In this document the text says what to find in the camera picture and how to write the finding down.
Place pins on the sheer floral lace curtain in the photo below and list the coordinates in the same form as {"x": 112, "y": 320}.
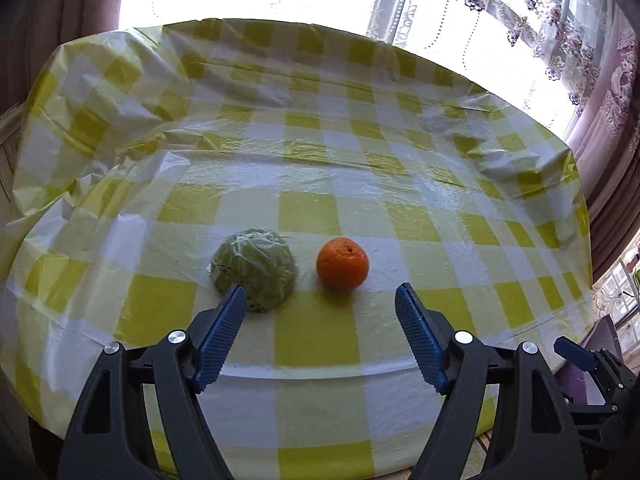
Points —
{"x": 544, "y": 56}

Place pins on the pink patterned curtain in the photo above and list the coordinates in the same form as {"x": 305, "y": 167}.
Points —
{"x": 605, "y": 145}

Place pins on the green fruit small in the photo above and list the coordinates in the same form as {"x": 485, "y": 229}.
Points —
{"x": 261, "y": 262}

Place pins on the hidden orange tangerine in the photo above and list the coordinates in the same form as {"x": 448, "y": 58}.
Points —
{"x": 342, "y": 264}

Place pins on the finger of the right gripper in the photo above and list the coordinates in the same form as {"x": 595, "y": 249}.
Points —
{"x": 574, "y": 354}

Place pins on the yellow checkered plastic tablecloth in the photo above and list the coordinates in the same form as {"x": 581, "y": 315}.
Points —
{"x": 143, "y": 151}

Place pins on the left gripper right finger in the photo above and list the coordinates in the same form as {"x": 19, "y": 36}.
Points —
{"x": 533, "y": 435}

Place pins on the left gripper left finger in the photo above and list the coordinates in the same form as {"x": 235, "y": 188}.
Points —
{"x": 109, "y": 436}

